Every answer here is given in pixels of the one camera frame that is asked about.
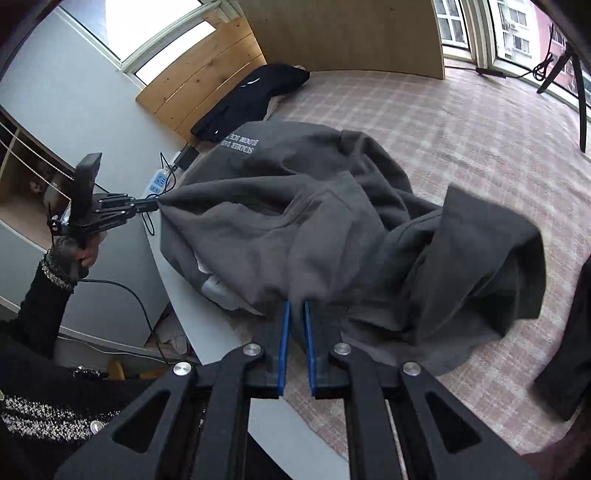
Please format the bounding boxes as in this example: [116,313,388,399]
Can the pine slatted headboard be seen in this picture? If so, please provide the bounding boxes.
[136,17,266,144]

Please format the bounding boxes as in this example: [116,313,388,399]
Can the black power adapter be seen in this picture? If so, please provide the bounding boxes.
[172,144,199,171]

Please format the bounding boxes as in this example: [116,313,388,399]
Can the black cable inline remote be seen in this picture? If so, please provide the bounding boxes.
[475,67,507,78]

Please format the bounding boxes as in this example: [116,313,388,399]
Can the wooden shelf unit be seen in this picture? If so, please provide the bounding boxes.
[1,110,73,248]

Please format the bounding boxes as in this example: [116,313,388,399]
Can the oak wooden board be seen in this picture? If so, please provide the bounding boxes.
[239,0,445,80]

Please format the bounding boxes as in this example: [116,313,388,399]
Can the dark grey daisy hoodie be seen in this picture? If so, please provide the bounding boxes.
[158,121,546,375]

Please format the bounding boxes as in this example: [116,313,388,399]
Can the left hand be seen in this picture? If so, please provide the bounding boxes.
[46,233,105,283]

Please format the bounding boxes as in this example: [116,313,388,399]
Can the white power strip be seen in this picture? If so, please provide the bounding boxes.
[142,168,174,198]

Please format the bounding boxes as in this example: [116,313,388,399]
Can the black yellow striped garment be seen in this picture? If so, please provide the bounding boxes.
[534,259,590,421]

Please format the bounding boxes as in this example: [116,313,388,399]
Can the black tripod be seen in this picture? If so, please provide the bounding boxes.
[537,23,588,153]

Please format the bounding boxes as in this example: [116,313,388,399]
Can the left forearm black sleeve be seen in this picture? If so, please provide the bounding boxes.
[1,249,77,359]

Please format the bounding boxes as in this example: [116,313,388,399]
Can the navy blue folded shirt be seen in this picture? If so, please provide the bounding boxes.
[190,63,310,143]

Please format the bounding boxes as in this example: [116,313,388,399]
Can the black tracker camera left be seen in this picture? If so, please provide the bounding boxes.
[69,153,102,222]

